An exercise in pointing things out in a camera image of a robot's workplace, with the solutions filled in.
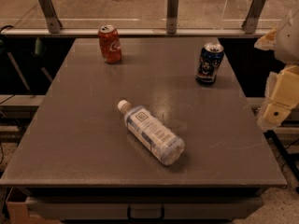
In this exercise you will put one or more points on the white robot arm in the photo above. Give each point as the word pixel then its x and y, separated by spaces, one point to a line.
pixel 282 88

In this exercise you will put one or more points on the blue plastic water bottle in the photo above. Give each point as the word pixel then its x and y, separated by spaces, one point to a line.
pixel 160 141

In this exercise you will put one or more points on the red soda can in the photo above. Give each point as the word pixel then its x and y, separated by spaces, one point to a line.
pixel 110 44

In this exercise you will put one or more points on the blue soda can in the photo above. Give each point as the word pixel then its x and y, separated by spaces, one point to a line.
pixel 209 62

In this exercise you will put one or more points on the clear glass barrier panel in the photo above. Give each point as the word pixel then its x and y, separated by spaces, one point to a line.
pixel 207 14

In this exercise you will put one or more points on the grey drawer under table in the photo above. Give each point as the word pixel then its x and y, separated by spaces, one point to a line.
pixel 206 208

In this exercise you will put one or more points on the cardboard box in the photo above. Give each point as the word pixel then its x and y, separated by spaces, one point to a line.
pixel 19 212

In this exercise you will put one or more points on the middle metal barrier bracket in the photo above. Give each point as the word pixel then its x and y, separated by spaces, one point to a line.
pixel 172 16

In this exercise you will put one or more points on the metal barrier bracket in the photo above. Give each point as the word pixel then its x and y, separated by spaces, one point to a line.
pixel 250 23
pixel 172 16
pixel 52 21

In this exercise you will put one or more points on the left metal barrier bracket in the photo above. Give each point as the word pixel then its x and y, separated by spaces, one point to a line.
pixel 52 21

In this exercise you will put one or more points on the right metal barrier bracket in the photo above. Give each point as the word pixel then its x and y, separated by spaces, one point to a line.
pixel 250 23

